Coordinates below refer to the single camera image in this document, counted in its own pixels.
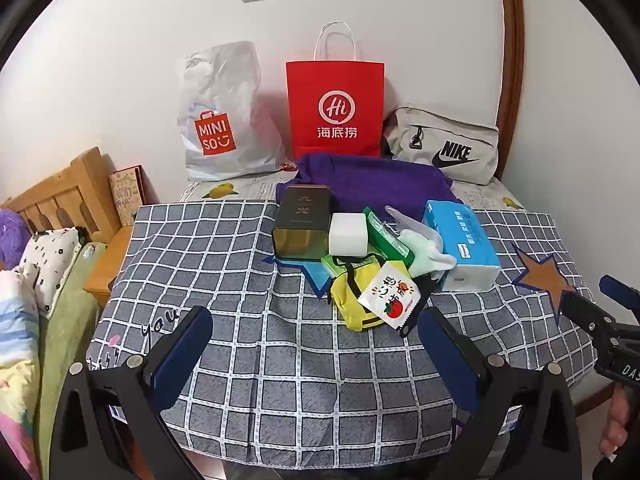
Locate brown wooden door frame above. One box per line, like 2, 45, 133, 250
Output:
496, 0, 527, 182

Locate grey fabric waist bag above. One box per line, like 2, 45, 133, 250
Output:
382, 106, 501, 186

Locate dark green tin box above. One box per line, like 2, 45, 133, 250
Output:
272, 186, 332, 261

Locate blue tissue pack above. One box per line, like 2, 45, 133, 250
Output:
422, 200, 503, 292

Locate white tomato print sachet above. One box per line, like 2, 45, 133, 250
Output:
357, 260, 420, 332

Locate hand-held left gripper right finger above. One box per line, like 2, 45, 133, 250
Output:
417, 306, 584, 480

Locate purple towel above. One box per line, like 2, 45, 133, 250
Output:
275, 152, 467, 227

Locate clear bag with green cloth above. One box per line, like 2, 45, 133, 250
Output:
384, 204, 459, 282

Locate small yellow pouch bag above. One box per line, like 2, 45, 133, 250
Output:
329, 259, 432, 333

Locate person's right hand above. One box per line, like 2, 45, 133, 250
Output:
599, 385, 634, 457

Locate white plastic shopping bag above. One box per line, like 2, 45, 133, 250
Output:
177, 41, 289, 183

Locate pastel quilt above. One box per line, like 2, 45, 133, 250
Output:
0, 269, 43, 480

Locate wooden bed headboard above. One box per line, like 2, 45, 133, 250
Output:
1, 147, 123, 243

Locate dark green wipe packet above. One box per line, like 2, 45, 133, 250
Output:
362, 206, 416, 269

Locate white flower print pillow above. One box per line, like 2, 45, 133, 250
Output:
12, 227, 84, 317

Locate patterned cardboard box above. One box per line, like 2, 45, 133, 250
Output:
108, 164, 151, 227

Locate purple plush toy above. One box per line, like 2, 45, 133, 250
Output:
0, 209, 31, 272

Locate white sponge block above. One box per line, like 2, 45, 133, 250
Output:
328, 213, 370, 257

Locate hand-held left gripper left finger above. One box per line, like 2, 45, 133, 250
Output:
51, 305, 215, 480

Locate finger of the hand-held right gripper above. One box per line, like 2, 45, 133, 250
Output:
559, 290, 618, 348
598, 274, 640, 313

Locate grey grid tablecloth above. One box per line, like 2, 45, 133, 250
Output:
85, 202, 599, 459

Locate red paper shopping bag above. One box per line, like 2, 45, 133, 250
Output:
285, 22, 386, 161

